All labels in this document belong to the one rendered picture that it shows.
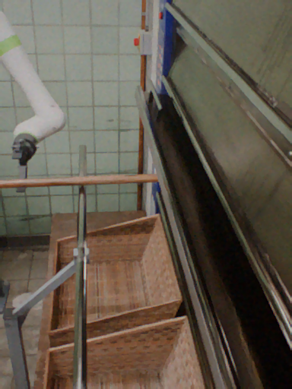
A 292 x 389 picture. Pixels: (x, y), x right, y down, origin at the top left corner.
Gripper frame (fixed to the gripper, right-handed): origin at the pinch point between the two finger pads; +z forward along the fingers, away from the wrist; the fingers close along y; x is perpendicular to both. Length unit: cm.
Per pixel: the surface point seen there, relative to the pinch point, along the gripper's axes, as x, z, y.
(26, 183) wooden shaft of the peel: -3.7, 9.8, -1.6
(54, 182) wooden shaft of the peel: -13.1, 9.9, -1.6
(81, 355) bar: -22, 82, 0
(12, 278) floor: 24, -81, 119
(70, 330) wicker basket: -17, 35, 44
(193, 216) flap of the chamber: -48, 65, -23
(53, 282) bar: -13.7, 46.8, 10.6
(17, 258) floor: 24, -101, 119
